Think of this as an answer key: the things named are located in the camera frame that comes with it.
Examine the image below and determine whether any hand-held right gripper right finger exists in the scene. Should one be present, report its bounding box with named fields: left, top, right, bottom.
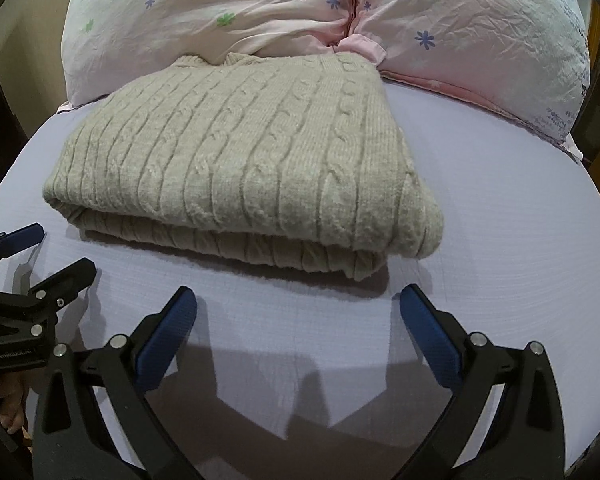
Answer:
left=399, top=283, right=566, bottom=480

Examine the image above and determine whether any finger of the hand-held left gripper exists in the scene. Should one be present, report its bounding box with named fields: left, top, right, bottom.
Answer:
left=0, top=257, right=98, bottom=321
left=0, top=223, right=46, bottom=272

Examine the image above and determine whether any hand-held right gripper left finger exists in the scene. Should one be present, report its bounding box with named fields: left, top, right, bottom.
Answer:
left=32, top=285, right=207, bottom=480

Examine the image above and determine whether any beige cable-knit sweater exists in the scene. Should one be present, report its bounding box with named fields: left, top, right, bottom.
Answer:
left=42, top=51, right=446, bottom=282

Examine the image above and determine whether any person's left hand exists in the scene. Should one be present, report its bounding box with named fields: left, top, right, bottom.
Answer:
left=0, top=371, right=32, bottom=436

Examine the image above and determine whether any lavender bed sheet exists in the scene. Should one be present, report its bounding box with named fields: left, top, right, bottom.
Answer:
left=0, top=77, right=600, bottom=480

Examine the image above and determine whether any pink floral pillow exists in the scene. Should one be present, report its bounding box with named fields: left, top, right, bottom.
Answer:
left=62, top=0, right=363, bottom=108
left=330, top=0, right=593, bottom=153

